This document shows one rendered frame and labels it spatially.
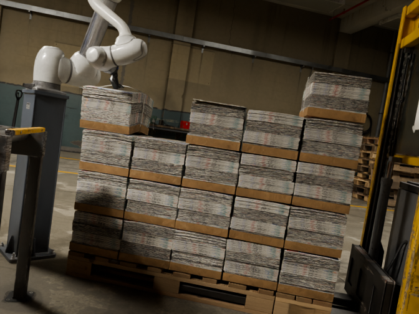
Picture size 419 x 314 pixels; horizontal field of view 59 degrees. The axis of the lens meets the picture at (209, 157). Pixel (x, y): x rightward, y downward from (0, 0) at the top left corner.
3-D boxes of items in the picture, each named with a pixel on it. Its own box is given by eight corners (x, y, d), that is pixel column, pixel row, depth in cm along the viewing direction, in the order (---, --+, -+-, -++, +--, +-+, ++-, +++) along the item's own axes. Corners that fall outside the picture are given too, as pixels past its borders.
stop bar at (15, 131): (45, 132, 166) (46, 128, 166) (15, 136, 124) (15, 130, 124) (38, 131, 166) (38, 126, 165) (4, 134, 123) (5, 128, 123)
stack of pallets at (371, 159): (387, 199, 845) (397, 142, 837) (420, 208, 755) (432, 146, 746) (337, 193, 809) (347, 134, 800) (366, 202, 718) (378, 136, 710)
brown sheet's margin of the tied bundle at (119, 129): (92, 124, 218) (93, 116, 217) (139, 131, 214) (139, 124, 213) (78, 126, 202) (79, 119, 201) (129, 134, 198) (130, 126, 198)
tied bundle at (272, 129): (242, 150, 227) (248, 113, 226) (290, 157, 224) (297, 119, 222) (239, 152, 190) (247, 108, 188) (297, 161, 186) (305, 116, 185)
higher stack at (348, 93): (269, 288, 230) (303, 81, 221) (317, 298, 226) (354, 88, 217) (270, 318, 191) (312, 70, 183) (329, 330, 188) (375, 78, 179)
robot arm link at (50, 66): (28, 80, 221) (32, 43, 220) (58, 86, 234) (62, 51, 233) (38, 80, 210) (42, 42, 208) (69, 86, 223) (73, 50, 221)
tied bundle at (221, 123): (195, 142, 231) (201, 106, 229) (241, 149, 228) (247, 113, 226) (184, 143, 193) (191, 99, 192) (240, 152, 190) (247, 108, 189)
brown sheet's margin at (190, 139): (195, 141, 231) (196, 134, 230) (240, 149, 228) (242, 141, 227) (184, 142, 193) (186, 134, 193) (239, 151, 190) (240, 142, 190)
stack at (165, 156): (94, 253, 244) (110, 129, 238) (270, 288, 230) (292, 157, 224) (63, 275, 206) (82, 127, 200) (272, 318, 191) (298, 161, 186)
